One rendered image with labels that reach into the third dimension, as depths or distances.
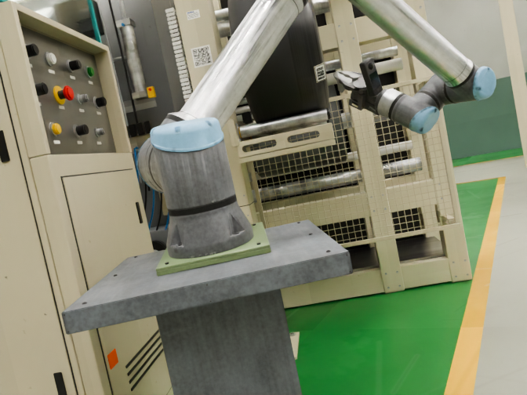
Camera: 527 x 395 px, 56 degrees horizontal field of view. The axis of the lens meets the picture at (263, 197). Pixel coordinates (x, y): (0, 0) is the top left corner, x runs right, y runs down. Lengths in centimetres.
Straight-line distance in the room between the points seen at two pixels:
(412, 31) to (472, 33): 966
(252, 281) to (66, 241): 59
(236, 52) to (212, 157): 36
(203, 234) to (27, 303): 56
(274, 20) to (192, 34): 75
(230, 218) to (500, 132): 1008
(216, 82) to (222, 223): 39
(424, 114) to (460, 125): 943
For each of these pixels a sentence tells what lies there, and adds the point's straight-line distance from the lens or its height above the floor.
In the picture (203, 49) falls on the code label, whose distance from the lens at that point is 202.
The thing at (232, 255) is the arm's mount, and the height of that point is 61.
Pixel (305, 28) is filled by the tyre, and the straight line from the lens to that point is 178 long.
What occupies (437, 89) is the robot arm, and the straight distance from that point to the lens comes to 163.
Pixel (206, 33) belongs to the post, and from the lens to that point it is 203.
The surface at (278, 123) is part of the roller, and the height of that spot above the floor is 90.
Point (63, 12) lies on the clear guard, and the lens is 170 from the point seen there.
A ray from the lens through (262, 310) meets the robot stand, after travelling 101.
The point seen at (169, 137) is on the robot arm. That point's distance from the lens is 101.
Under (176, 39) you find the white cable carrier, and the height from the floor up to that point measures 131.
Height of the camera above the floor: 78
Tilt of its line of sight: 4 degrees down
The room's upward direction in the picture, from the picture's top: 12 degrees counter-clockwise
